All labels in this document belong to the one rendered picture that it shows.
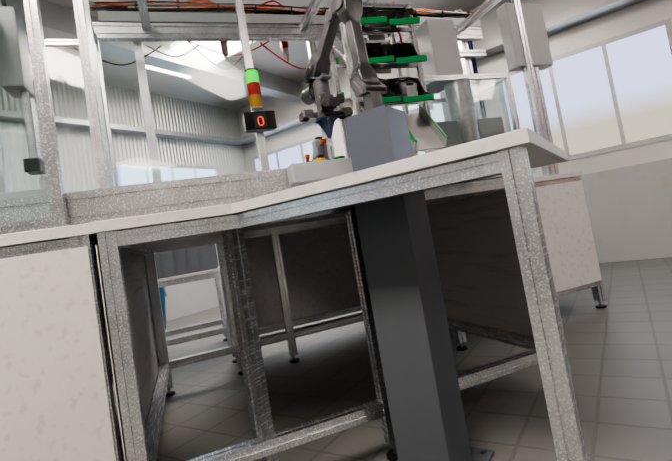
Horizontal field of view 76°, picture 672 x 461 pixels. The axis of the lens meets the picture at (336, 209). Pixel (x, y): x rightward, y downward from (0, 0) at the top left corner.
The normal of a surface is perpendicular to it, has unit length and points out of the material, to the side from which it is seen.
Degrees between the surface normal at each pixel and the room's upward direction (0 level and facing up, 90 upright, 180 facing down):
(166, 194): 90
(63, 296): 90
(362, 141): 90
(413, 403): 90
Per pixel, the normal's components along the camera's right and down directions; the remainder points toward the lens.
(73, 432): 0.33, -0.11
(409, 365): -0.55, 0.04
